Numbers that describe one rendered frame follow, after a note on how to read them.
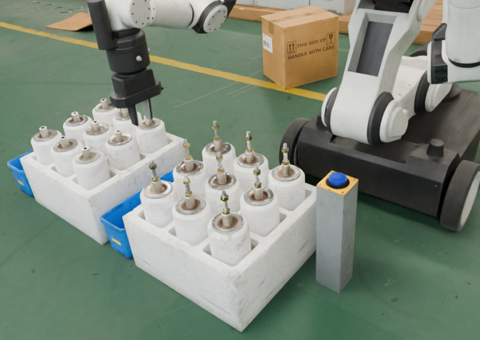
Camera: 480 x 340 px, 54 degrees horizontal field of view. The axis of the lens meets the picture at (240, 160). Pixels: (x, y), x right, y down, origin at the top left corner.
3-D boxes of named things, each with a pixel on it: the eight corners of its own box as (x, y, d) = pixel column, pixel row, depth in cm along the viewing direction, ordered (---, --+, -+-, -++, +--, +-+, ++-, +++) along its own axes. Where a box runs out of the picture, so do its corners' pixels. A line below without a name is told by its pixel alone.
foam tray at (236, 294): (223, 196, 158) (218, 150, 148) (326, 240, 136) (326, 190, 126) (135, 265, 133) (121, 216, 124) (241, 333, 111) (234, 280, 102)
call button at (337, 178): (333, 176, 109) (334, 169, 108) (349, 182, 107) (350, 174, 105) (325, 185, 106) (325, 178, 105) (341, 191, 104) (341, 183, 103)
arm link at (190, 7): (131, 13, 107) (183, 16, 123) (161, 40, 105) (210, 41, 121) (151, -29, 102) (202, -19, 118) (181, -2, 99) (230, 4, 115)
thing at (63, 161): (85, 181, 160) (70, 135, 150) (101, 191, 154) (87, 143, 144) (60, 195, 154) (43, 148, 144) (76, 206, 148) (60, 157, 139)
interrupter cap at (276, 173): (288, 163, 126) (288, 161, 126) (306, 175, 121) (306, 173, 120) (266, 173, 123) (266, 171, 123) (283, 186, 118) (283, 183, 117)
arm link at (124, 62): (148, 83, 113) (139, 35, 107) (172, 93, 107) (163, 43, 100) (103, 102, 106) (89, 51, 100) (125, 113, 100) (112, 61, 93)
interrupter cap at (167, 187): (166, 178, 125) (166, 176, 124) (176, 193, 119) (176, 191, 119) (139, 188, 122) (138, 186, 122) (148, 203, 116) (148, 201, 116)
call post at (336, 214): (328, 266, 127) (331, 171, 111) (352, 276, 123) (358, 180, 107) (315, 282, 123) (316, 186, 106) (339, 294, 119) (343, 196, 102)
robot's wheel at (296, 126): (308, 156, 174) (308, 108, 164) (321, 159, 172) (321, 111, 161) (278, 183, 162) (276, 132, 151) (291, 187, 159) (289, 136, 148)
